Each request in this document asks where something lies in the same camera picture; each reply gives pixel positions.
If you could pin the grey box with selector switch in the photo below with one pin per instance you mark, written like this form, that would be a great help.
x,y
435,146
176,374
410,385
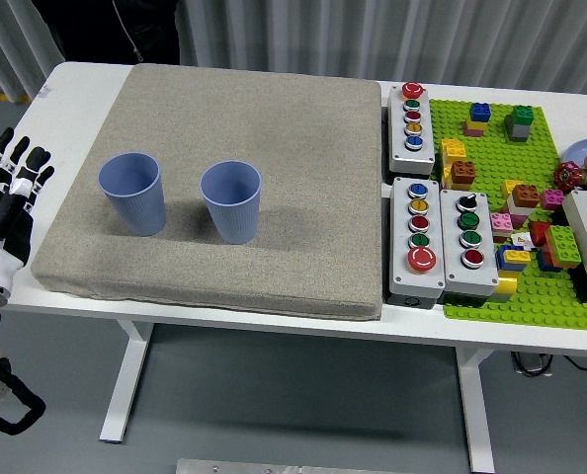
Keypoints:
x,y
469,276

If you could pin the yellow round toy brick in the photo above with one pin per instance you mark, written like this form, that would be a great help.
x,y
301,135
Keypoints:
x,y
503,285

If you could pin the large green toy brick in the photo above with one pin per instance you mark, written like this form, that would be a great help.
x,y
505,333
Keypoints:
x,y
562,243

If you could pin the blue and yellow brick stack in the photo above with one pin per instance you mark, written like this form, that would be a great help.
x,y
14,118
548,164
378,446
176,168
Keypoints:
x,y
511,258

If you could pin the grey power adapter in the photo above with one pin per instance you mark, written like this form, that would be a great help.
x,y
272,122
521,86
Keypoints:
x,y
530,364

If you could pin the brown toy brick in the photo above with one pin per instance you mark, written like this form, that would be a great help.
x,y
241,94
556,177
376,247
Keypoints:
x,y
526,195
463,172

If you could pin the white table leg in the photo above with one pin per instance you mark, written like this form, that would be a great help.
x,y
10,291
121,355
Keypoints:
x,y
125,375
475,410

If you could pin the blue ribbed plastic cup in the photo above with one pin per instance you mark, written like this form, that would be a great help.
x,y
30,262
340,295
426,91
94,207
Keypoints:
x,y
133,192
231,202

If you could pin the pink toy brick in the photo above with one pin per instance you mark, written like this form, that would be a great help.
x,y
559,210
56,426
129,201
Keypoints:
x,y
474,131
501,222

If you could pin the grey toy brick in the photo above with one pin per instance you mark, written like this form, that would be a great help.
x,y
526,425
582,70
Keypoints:
x,y
517,129

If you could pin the red toy brick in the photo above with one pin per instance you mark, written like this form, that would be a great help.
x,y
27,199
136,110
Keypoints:
x,y
539,232

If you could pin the magenta toy brick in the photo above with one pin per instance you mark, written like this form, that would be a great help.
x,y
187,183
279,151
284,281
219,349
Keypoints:
x,y
552,198

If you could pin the blue toy brick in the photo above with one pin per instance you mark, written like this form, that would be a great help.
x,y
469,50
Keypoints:
x,y
480,111

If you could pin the person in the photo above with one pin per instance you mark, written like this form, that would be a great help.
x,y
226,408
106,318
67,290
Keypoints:
x,y
106,29

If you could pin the grey box with emergency stop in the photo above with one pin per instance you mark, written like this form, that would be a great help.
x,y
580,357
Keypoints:
x,y
418,276

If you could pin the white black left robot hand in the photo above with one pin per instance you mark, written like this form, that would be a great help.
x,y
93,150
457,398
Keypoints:
x,y
12,232

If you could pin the red valve handwheel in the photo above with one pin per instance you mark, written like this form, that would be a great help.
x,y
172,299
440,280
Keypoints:
x,y
566,176

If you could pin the green studded baseplate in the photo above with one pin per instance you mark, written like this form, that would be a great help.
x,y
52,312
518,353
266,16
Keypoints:
x,y
545,306

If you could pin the light blue plate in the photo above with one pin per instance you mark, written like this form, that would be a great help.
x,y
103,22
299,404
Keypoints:
x,y
579,149

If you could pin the grey five-button control box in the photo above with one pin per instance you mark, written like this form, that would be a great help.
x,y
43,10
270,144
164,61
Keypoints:
x,y
413,148

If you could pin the grey-brown fabric mat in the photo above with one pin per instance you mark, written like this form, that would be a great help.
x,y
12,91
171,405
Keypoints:
x,y
274,197

